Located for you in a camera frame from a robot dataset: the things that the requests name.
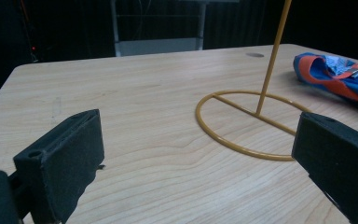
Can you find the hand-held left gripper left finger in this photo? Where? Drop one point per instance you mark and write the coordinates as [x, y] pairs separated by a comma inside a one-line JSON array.
[[65, 161]]

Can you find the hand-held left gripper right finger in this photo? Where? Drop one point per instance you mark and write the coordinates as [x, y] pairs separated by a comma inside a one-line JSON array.
[[338, 155]]

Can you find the blue and orange cloth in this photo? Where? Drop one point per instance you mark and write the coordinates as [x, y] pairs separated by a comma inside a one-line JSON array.
[[338, 77]]

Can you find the dark tripod with red light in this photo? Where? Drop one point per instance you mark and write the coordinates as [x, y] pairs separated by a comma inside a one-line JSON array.
[[31, 37]]

